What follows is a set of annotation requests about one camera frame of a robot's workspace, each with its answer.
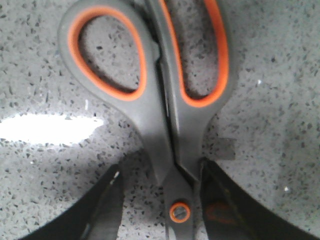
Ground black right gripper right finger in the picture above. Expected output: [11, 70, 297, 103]
[200, 160, 316, 240]

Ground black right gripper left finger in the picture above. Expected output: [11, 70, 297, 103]
[21, 164, 124, 240]

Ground grey orange handled scissors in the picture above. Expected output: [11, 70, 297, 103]
[58, 0, 236, 240]

